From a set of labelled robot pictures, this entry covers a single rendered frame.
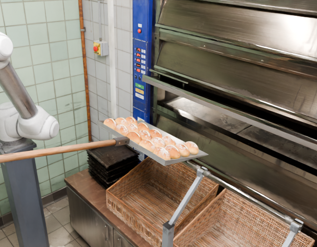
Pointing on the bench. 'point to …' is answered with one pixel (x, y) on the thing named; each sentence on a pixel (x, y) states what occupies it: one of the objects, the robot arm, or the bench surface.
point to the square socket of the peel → (121, 140)
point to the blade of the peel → (149, 150)
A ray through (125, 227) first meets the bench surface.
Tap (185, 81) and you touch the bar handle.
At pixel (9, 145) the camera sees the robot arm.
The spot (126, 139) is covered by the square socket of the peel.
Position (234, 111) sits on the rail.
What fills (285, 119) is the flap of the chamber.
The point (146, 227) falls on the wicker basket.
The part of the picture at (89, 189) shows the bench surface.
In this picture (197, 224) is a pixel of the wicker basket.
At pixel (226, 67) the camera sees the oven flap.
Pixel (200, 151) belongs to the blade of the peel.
